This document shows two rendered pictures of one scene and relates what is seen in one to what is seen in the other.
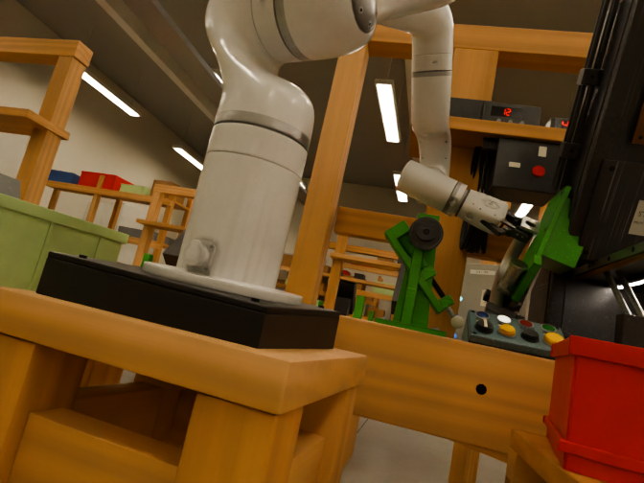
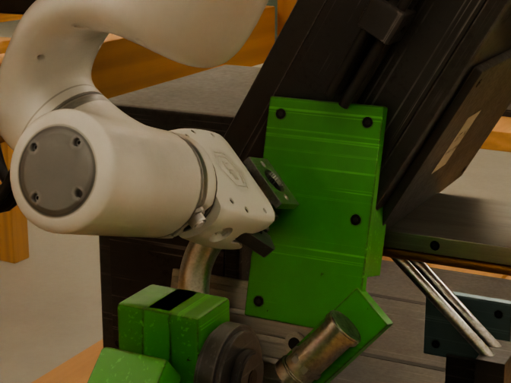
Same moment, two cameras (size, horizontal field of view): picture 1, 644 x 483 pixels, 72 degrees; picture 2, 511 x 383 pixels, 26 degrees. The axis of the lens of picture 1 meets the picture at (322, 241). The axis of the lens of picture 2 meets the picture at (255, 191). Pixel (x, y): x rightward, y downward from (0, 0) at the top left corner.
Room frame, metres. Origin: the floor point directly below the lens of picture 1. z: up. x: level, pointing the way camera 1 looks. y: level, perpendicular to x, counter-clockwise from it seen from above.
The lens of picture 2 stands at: (0.75, 0.49, 1.46)
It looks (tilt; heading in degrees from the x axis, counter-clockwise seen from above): 15 degrees down; 285
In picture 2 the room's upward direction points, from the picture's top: straight up
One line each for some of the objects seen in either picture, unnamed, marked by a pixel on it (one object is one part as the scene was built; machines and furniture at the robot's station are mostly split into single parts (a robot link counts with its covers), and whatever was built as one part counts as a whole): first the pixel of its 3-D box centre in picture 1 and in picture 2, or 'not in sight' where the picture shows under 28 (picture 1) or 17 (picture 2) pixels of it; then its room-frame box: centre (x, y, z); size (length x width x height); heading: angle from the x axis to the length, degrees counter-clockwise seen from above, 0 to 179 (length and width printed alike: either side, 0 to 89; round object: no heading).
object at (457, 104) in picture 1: (467, 114); not in sight; (1.26, -0.36, 1.59); 0.15 x 0.07 x 0.07; 78
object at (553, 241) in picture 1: (557, 238); (328, 205); (0.94, -0.51, 1.17); 0.13 x 0.12 x 0.20; 78
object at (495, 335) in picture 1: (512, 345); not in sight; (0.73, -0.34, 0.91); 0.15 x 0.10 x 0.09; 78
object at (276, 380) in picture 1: (210, 343); not in sight; (0.54, 0.10, 0.83); 0.32 x 0.32 x 0.04; 71
